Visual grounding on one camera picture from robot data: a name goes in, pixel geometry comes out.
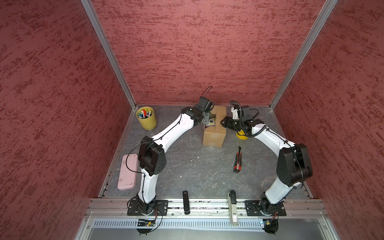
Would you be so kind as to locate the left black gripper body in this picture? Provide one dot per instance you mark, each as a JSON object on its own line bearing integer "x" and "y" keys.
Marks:
{"x": 205, "y": 119}

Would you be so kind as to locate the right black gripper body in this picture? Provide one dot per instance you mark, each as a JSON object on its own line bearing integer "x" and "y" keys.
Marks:
{"x": 234, "y": 124}

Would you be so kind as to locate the brown cardboard express box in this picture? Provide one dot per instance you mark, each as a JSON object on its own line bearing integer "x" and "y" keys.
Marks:
{"x": 215, "y": 133}

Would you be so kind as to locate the red black utility knife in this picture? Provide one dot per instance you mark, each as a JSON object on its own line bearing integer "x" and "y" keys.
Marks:
{"x": 238, "y": 161}

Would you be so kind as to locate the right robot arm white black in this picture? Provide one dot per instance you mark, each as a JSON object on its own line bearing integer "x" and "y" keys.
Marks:
{"x": 293, "y": 165}

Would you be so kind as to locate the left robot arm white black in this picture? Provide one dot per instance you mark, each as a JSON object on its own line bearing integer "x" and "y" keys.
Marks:
{"x": 152, "y": 153}

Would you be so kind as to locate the yellow pen cup right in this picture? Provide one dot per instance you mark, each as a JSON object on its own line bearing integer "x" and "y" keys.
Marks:
{"x": 241, "y": 135}

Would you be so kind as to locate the yellow pen cup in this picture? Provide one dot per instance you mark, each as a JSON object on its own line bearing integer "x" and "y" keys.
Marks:
{"x": 146, "y": 117}
{"x": 241, "y": 135}

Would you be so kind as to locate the yellow pen cup left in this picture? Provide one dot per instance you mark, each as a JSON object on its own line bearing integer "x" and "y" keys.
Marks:
{"x": 146, "y": 117}

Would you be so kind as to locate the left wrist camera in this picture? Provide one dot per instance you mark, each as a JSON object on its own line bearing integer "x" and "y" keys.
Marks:
{"x": 205, "y": 105}

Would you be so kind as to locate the grey black clamp handle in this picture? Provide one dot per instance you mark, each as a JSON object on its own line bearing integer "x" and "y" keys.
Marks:
{"x": 232, "y": 203}

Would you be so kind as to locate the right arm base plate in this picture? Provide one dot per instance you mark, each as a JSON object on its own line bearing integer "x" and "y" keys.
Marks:
{"x": 263, "y": 208}

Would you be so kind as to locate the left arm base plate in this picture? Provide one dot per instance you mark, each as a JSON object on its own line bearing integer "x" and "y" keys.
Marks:
{"x": 138, "y": 208}

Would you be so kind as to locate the aluminium frame rail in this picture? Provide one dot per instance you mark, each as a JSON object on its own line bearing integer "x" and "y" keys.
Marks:
{"x": 206, "y": 208}

